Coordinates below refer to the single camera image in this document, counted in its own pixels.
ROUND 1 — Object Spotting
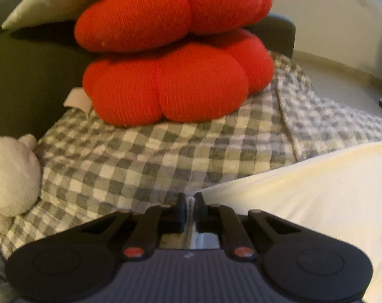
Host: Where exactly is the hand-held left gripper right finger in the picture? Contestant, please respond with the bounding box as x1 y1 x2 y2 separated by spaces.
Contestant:
194 192 300 261

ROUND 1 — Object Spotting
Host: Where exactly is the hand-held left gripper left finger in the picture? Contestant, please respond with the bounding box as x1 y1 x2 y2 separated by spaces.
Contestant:
79 192 187 261

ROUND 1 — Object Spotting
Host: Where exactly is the cream white garment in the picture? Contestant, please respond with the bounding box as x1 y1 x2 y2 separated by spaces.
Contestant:
185 140 382 303

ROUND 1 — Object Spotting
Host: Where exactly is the grey white checkered blanket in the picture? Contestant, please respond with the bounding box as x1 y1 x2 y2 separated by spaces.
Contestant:
0 50 382 303

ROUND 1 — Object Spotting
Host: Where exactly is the red knitted cushion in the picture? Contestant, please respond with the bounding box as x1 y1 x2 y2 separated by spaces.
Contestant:
74 0 273 53
82 28 275 127

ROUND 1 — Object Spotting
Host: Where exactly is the white plush toy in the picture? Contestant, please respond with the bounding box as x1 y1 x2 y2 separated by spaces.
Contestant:
0 133 43 231

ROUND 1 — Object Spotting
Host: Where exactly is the dark grey sofa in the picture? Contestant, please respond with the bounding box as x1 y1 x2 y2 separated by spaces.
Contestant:
0 0 296 141

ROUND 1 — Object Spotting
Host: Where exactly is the beige pillow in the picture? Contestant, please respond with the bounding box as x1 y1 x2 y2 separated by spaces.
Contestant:
1 0 147 32

